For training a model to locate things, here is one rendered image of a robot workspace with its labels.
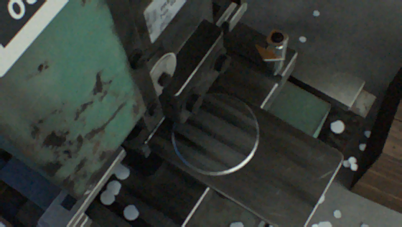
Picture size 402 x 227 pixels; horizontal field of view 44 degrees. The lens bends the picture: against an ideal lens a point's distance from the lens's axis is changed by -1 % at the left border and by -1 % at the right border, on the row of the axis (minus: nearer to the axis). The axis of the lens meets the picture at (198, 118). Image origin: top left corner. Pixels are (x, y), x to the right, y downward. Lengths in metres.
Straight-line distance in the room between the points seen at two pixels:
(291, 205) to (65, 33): 0.48
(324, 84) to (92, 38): 0.66
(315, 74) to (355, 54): 0.81
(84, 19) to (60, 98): 0.05
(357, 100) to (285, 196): 0.31
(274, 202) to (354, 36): 1.14
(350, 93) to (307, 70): 0.09
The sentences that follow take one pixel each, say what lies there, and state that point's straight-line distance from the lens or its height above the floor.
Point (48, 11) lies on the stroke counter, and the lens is 0.19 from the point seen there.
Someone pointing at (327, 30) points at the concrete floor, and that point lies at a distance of 1.75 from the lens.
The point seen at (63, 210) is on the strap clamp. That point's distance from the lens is 0.75.
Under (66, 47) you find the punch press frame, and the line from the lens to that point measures 0.29.
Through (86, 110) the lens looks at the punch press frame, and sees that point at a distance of 0.34.
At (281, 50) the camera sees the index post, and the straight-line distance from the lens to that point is 0.78.
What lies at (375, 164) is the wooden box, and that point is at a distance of 1.28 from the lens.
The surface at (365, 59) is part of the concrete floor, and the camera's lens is 1.72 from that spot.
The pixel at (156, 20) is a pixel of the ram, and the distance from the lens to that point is 0.47.
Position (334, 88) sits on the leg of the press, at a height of 0.64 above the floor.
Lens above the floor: 1.45
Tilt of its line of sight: 67 degrees down
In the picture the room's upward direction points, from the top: 9 degrees counter-clockwise
